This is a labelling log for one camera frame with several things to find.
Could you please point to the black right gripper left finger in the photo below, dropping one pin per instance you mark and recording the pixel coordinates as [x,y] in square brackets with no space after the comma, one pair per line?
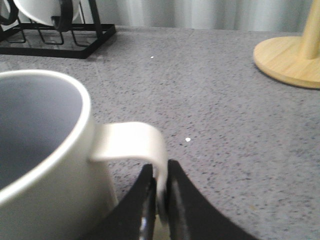
[134,217]

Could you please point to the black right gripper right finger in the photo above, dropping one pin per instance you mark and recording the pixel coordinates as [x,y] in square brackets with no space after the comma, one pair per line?
[191,216]

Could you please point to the white HOME mug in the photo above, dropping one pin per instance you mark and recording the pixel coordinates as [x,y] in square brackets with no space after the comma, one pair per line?
[54,179]

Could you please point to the wooden mug tree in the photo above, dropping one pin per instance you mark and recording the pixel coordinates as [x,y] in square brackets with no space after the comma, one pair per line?
[294,60]

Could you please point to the right white hanging mug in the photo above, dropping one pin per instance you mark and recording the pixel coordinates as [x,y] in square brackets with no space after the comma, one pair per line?
[59,14]

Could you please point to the black wire mug rack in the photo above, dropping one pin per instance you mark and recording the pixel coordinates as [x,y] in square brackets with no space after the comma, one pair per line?
[22,36]

